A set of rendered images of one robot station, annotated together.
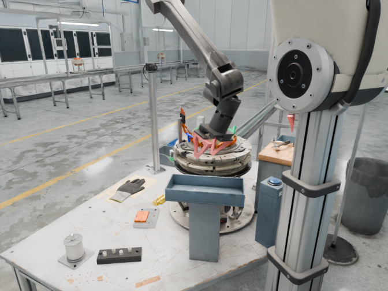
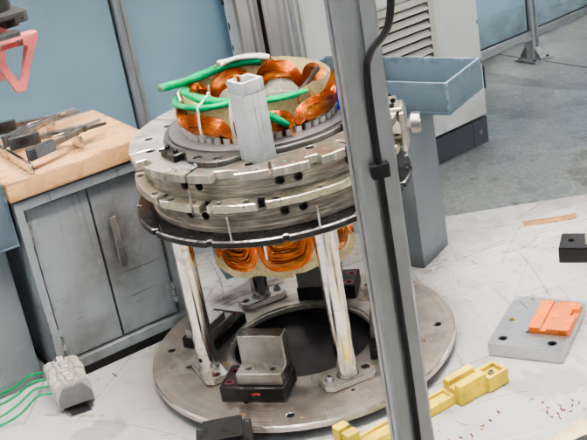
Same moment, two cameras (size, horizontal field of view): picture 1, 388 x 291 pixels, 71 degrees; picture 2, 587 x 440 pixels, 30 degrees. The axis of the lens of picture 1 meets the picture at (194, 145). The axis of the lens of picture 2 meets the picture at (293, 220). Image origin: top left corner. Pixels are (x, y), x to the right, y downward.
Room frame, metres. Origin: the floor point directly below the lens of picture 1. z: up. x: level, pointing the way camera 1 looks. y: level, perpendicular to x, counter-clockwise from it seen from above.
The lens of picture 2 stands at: (2.13, 0.52, 1.50)
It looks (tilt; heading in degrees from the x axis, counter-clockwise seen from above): 23 degrees down; 208
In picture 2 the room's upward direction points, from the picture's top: 10 degrees counter-clockwise
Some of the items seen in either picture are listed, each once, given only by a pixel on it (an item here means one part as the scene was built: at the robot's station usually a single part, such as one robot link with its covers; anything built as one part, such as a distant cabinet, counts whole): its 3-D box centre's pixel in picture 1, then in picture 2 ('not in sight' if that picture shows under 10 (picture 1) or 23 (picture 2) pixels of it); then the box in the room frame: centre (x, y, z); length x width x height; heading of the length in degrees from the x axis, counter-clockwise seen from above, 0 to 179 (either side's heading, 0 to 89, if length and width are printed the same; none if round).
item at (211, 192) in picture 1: (205, 220); (394, 163); (0.78, -0.04, 0.92); 0.25 x 0.11 x 0.28; 82
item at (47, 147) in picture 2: not in sight; (40, 149); (1.13, -0.36, 1.09); 0.04 x 0.01 x 0.02; 163
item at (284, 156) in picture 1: (287, 153); (55, 153); (1.06, -0.40, 1.05); 0.20 x 0.19 x 0.02; 148
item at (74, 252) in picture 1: (74, 247); not in sight; (0.76, 0.42, 0.82); 0.06 x 0.06 x 0.06
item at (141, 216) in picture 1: (141, 216); (555, 318); (0.97, 0.22, 0.80); 0.07 x 0.05 x 0.01; 178
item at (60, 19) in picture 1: (79, 47); not in sight; (7.36, 2.94, 1.39); 1.56 x 0.82 x 1.29; 153
